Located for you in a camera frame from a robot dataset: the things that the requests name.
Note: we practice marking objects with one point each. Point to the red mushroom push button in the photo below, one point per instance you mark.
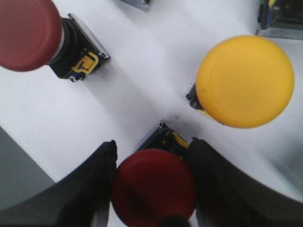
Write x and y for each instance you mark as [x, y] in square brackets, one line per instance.
[155, 182]
[33, 34]

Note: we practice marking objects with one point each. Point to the yellow mushroom push button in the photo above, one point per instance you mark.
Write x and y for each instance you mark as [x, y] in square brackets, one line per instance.
[243, 82]

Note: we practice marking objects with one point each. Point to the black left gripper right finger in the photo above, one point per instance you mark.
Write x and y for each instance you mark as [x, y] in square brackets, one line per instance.
[228, 197]

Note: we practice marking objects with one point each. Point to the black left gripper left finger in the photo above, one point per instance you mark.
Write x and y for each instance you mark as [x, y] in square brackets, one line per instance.
[81, 199]

